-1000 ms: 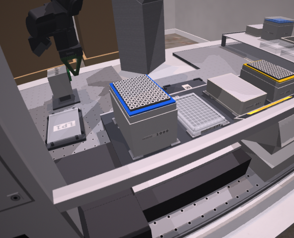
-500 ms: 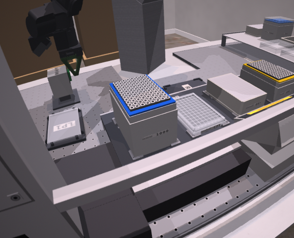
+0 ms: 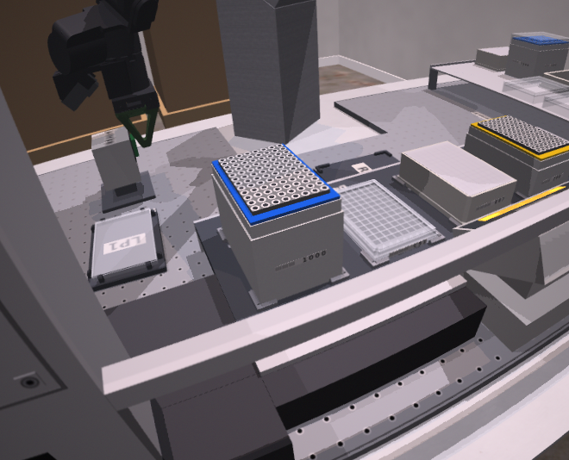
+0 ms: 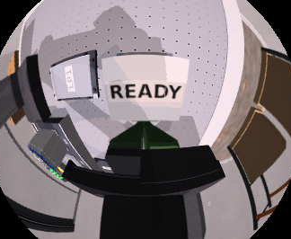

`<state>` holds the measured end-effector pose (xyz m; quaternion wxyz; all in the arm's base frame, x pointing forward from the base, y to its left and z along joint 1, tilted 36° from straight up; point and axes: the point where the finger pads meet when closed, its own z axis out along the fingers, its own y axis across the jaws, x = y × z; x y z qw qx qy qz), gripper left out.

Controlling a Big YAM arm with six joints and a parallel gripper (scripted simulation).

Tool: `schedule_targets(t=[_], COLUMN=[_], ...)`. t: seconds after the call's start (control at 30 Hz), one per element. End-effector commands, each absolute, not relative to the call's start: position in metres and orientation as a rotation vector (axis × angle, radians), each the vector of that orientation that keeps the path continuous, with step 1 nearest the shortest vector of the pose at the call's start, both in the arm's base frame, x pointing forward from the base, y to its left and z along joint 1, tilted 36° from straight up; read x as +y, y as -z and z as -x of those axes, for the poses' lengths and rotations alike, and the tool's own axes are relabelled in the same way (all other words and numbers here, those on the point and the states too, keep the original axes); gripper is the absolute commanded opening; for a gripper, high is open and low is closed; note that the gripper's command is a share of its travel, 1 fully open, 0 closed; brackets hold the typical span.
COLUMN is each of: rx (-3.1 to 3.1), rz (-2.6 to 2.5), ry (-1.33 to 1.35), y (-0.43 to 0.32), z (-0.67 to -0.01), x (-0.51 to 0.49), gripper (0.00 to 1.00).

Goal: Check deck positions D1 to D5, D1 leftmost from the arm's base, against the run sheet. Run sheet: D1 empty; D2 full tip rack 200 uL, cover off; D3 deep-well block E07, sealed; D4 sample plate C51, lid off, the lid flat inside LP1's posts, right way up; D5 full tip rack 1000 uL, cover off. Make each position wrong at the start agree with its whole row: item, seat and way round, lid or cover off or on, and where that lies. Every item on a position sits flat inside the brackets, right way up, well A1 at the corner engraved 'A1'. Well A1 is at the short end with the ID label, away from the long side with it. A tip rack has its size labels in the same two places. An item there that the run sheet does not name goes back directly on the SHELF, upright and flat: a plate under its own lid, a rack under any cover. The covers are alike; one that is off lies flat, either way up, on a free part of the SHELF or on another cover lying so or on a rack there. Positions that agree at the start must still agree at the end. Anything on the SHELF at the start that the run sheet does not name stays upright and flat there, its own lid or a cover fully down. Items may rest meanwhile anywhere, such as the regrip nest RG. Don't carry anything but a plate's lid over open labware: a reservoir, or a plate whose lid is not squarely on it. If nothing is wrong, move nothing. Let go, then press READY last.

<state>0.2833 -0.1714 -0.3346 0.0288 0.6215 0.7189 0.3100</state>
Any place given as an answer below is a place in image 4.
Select white ready button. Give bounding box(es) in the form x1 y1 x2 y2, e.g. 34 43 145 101
101 52 190 121

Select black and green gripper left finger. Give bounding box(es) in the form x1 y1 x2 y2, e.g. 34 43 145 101
108 121 144 149

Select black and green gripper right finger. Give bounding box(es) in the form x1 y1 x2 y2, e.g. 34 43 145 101
144 121 180 149

